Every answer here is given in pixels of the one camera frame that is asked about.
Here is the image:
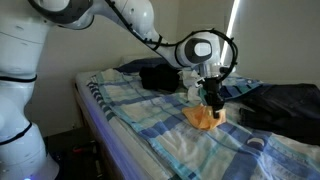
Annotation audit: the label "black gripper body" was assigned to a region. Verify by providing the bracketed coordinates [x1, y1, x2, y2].
[202, 74, 224, 101]

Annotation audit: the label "yellow towel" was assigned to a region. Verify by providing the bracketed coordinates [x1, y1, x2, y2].
[181, 103, 227, 132]

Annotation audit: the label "white crumpled cloth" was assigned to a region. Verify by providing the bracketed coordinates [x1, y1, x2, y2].
[180, 67, 205, 103]

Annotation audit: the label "teal navy striped cloth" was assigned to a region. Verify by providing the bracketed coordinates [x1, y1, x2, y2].
[198, 83, 263, 103]

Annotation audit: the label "blue plaid bed cover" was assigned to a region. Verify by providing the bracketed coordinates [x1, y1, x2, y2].
[87, 62, 320, 180]

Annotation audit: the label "black folded garment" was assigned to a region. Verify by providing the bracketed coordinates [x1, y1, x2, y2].
[138, 63, 181, 92]

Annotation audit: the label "dark denim trousers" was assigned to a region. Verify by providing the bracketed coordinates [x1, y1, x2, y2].
[238, 83, 320, 147]

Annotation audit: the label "dark blue pillow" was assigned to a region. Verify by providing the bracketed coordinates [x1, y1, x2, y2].
[114, 57, 168, 75]

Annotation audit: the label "wooden bed frame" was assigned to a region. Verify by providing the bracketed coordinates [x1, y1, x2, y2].
[73, 83, 118, 180]

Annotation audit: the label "red handled clamp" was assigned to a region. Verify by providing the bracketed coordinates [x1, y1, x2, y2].
[72, 144, 92, 155]

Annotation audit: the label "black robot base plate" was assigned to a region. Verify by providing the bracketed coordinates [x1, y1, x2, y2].
[43, 128, 104, 180]

